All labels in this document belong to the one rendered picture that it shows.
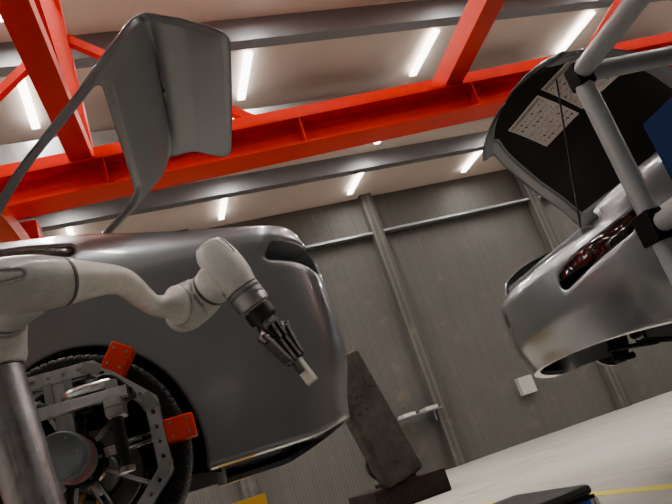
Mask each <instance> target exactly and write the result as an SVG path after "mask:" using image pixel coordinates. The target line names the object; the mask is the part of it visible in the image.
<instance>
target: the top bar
mask: <svg viewBox="0 0 672 504"><path fill-rule="evenodd" d="M117 395H121V396H122V397H123V398H125V397H128V396H130V393H129V389H128V386H127V384H124V385H121V386H117V387H114V388H110V389H107V390H103V391H99V392H96V393H92V394H89V395H85V396H82V397H78V398H75V399H70V400H67V401H64V402H60V403H57V404H53V405H50V406H46V407H43V408H39V409H37V410H38V413H39V416H40V420H41V421H44V420H47V419H51V418H54V417H58V416H61V415H65V414H68V413H72V412H75V411H79V410H82V409H86V408H89V407H93V406H96V405H100V404H103V403H102V400H103V399H106V398H111V397H114V396H117Z"/></svg>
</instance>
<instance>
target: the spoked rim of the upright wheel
mask: <svg viewBox="0 0 672 504"><path fill-rule="evenodd" d="M94 380H95V378H90V379H86V380H83V381H79V382H76V383H72V385H73V388H75V387H78V386H81V385H84V384H87V383H91V382H93V381H94ZM33 397H34V400H35V402H39V403H44V404H45V399H44V393H43V392H39V393H36V394H33ZM124 399H125V398H124ZM125 400H126V399H125ZM130 402H132V403H134V404H135V405H137V406H138V407H140V408H141V409H142V410H144V411H145V413H146V410H145V406H144V405H142V404H140V403H138V402H137V401H135V400H133V399H132V400H128V401H127V400H126V404H127V406H128V405H129V403H130ZM47 421H48V422H49V424H50V425H51V427H52V428H53V430H54V431H55V432H57V427H56V422H55V418H54V419H50V420H49V419H47ZM77 424H78V430H79V434H80V435H82V436H84V437H86V438H88V439H89V440H91V441H92V442H93V443H94V444H95V446H96V448H97V451H98V464H97V467H96V470H95V471H94V473H93V474H92V475H91V476H94V477H95V478H94V479H93V480H90V478H88V479H87V480H86V481H84V482H82V483H80V484H77V485H62V484H60V485H61V488H62V491H63V493H64V492H65V491H66V489H71V490H74V497H73V504H80V502H81V490H86V489H89V488H90V490H91V491H92V493H93V494H94V496H95V497H96V499H97V500H98V502H99V503H100V504H106V502H105V501H104V500H103V498H102V497H101V495H102V494H103V495H104V496H105V498H106V499H107V501H108V502H109V504H116V503H115V502H114V500H113V499H112V497H111V496H110V494H109V493H108V491H107V490H106V489H105V487H104V486H103V484H102V483H101V480H102V479H103V477H104V476H105V474H106V473H108V474H112V475H115V476H119V477H122V478H126V479H129V480H133V481H136V482H140V483H143V484H147V485H148V484H149V483H150V481H151V479H149V478H145V477H142V476H138V475H135V474H131V473H125V474H121V475H119V472H118V470H117V469H114V468H110V467H109V458H110V457H113V456H115V455H117V454H116V452H117V451H116V449H115V444H111V445H108V446H106V447H105V446H104V444H103V443H102V442H101V440H102V438H103V437H104V436H105V434H106V433H107V432H108V431H109V429H110V428H111V424H110V420H108V421H107V422H106V423H105V425H104V426H103V427H102V429H101V430H100V431H99V432H98V434H97V435H96V436H95V438H94V437H91V436H88V429H89V418H88V419H84V421H82V420H81V421H77ZM142 436H146V437H147V436H150V438H148V439H146V440H143V441H140V442H137V443H134V444H132V445H129V446H130V447H129V448H130V450H132V449H135V448H137V447H140V446H143V445H145V444H148V443H151V442H153V441H152V436H151V432H150V431H147V432H144V433H142V434H139V435H136V436H133V437H131V438H128V443H131V442H133V441H136V440H139V439H142ZM100 454H102V458H101V459H100V458H99V455H100Z"/></svg>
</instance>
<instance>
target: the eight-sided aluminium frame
mask: <svg viewBox="0 0 672 504"><path fill-rule="evenodd" d="M108 373H110V374H114V375H116V376H118V377H119V378H120V379H122V380H123V381H124V382H125V383H127V384H128V385H129V386H130V387H132V388H133V390H134V391H135V392H136V396H137V398H135V399H133V400H135V401H137V402H138V403H140V404H142V405H144V406H145V410H146V414H147V418H148V423H149V427H150V432H151V436H152V441H153V445H154V450H155V454H156V459H157V463H158V469H157V471H156V473H155V474H154V476H153V478H152V479H151V481H150V483H149V484H148V486H147V488H146V489H145V491H144V493H143V494H142V496H141V498H140V499H139V501H138V503H137V504H156V502H157V500H158V498H159V497H160V495H161V493H162V492H163V490H164V488H165V486H166V485H167V483H168V481H169V479H171V476H172V474H173V473H174V471H175V468H174V463H173V462H174V460H173V459H172V455H171V450H170V446H169V443H168V442H167V439H166V434H165V430H164V426H163V416H162V411H161V406H160V403H159V399H158V397H157V396H156V395H155V394H153V393H152V392H150V391H149V390H146V389H144V388H142V387H141V386H139V385H137V384H135V383H133V382H132V381H130V380H128V379H126V378H124V377H123V376H121V375H119V374H117V373H115V372H113V371H111V370H108V369H105V368H102V367H101V364H100V363H97V362H95V361H94V360H91V361H87V362H82V363H80V364H76V365H73V366H69V367H65V368H61V369H58V370H54V371H50V372H47V373H43V374H39V375H36V376H32V377H28V381H29V384H30V387H31V391H32V394H36V393H39V392H43V388H42V385H45V384H49V383H51V385H53V384H57V383H60V382H63V381H62V380H63V379H67V378H71V380H72V383H76V382H79V381H83V380H86V379H90V378H95V379H96V378H97V377H98V376H100V375H102V374H108ZM154 412H155V413H154ZM153 413H154V414H153ZM157 426H159V427H158V428H156V427H157ZM161 440H162V442H161V443H159V442H160V441H161ZM164 455H165V458H163V456H164ZM159 479H161V482H159ZM151 493H153V496H151Z"/></svg>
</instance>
